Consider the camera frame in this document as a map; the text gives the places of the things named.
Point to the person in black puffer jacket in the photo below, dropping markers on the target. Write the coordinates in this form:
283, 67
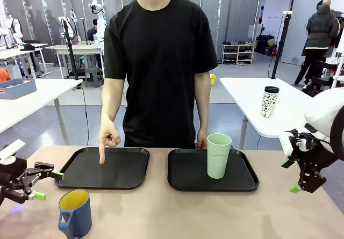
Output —
321, 32

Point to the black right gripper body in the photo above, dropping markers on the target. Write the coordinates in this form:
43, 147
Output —
311, 163

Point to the orange cloth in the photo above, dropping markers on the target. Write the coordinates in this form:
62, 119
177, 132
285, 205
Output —
4, 76

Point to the beige background desk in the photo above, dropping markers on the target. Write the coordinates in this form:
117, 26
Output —
75, 48

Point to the slim white background robot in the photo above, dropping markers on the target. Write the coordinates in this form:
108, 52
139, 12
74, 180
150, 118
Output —
68, 25

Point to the wooden shoe rack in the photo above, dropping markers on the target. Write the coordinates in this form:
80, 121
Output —
237, 53

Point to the person's right hand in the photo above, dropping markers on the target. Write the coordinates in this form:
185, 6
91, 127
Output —
108, 134

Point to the black bags pile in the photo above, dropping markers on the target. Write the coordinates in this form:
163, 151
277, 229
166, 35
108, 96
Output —
266, 45

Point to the person's left forearm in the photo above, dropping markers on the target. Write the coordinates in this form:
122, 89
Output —
202, 102

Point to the person's right forearm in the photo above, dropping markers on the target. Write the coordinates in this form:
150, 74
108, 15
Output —
111, 99

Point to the yellow box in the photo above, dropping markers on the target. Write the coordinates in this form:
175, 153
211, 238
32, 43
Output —
213, 80

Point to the grey plastic stool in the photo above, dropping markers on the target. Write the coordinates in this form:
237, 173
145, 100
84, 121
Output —
94, 76

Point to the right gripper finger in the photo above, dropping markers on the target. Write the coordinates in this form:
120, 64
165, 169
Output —
288, 164
295, 188

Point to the white table with bin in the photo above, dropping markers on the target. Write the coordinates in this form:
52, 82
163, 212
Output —
48, 91

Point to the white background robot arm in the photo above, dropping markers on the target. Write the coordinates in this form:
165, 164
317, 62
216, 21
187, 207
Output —
100, 24

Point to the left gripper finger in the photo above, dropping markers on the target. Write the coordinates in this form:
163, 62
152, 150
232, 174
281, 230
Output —
36, 196
44, 172

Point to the person's black t-shirt torso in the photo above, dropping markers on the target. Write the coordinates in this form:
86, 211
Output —
161, 61

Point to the seated person in black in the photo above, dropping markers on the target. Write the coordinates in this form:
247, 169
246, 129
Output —
92, 33

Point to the white background desk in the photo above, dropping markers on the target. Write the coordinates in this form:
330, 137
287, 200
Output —
29, 51

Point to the blue mug yellow inside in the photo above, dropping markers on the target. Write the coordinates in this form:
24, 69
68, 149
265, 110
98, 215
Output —
79, 217

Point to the white table rounded corner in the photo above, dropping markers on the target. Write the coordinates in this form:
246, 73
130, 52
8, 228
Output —
242, 94

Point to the blue storage bin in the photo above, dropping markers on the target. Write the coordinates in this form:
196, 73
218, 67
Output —
18, 90

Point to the black stand white head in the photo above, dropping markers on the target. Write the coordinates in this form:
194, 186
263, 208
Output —
279, 45

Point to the black plastic tray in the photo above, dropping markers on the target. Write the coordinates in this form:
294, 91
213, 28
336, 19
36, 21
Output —
188, 172
115, 169

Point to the white black spotted tumbler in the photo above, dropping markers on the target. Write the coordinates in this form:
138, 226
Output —
269, 103

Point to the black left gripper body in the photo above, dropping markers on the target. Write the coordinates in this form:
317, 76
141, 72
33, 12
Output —
14, 174

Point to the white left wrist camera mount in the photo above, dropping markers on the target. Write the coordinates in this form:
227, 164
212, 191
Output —
12, 150

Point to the black light stand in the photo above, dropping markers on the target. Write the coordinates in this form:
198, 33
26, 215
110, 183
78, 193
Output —
70, 51

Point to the person's left hand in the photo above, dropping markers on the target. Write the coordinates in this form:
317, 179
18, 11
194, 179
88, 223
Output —
202, 139

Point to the light green plastic cup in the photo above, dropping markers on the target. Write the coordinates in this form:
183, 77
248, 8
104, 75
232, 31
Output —
218, 161

